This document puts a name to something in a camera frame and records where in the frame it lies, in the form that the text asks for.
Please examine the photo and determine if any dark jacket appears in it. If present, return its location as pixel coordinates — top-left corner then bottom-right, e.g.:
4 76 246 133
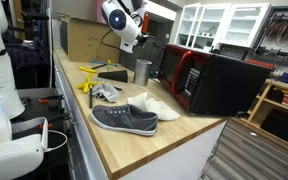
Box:
0 31 52 89

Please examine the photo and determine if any black wedge hex key holder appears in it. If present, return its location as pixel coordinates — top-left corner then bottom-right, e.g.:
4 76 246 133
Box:
97 69 129 84

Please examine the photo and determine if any black tool pegboard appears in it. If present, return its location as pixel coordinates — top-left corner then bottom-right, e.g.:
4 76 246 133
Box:
252 6 288 69

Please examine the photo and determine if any dark grey mesh panel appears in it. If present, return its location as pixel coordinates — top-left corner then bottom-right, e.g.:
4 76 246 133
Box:
118 30 168 73

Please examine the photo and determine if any white table drawer cabinet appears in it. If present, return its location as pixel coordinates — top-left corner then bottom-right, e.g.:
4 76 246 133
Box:
52 53 228 180

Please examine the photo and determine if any cream white cloth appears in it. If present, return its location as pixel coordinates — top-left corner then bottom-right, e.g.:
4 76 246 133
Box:
126 92 182 122

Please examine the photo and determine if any red and black microwave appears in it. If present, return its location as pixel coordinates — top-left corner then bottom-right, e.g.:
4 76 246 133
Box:
157 43 273 117

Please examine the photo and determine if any long-shaft yellow T-handle hex key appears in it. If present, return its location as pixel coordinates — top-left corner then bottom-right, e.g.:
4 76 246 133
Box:
79 62 109 74

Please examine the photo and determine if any white VR headset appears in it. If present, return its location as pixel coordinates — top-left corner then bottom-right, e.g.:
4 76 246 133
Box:
0 101 50 180

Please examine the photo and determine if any black wire basket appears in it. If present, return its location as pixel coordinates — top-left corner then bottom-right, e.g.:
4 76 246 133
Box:
218 44 252 61

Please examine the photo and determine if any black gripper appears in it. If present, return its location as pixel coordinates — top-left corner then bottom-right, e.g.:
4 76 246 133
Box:
137 28 151 46

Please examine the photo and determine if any red canister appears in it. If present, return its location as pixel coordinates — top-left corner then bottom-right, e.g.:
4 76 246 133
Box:
142 13 151 32

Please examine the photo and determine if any blue tool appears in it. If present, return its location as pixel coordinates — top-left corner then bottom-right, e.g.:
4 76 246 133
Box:
89 59 119 68

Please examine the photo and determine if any thin yellow T-handle hex key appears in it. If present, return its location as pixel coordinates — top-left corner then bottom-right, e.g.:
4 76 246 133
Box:
105 58 114 73

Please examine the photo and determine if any white glass-door cabinet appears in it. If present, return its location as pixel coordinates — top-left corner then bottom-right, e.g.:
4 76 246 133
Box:
175 2 272 51

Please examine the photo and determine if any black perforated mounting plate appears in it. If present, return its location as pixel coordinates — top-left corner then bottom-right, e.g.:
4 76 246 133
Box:
17 94 67 134

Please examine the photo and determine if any grey canvas sneaker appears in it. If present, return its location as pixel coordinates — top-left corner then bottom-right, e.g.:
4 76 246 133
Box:
90 104 159 137

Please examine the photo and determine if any silver cylindrical container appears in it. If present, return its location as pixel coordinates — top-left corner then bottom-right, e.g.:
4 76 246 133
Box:
132 59 153 87

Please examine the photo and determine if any grey knit cloth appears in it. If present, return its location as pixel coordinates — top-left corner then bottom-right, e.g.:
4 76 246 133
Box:
91 82 122 104

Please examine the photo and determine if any black clamp orange handle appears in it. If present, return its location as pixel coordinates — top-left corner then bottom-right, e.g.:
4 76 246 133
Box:
38 94 65 104
38 113 71 130

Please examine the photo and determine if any wooden shelf unit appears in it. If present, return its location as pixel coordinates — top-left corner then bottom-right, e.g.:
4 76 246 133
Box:
232 78 288 153

